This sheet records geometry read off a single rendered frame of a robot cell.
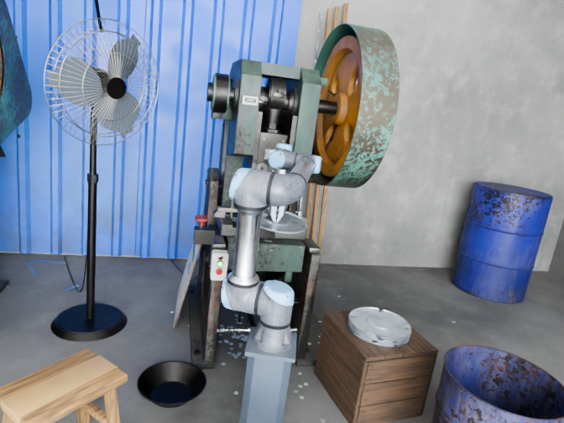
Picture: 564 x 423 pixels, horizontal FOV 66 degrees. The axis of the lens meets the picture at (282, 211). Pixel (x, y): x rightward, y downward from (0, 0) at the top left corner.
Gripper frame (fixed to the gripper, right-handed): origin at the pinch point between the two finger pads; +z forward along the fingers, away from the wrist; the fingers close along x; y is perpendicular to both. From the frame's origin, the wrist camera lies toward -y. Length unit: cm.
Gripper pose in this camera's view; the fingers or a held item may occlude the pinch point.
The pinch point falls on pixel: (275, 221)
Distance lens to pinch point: 199.3
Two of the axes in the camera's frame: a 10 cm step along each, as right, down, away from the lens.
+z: -1.3, 9.6, 2.4
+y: -2.2, -2.7, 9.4
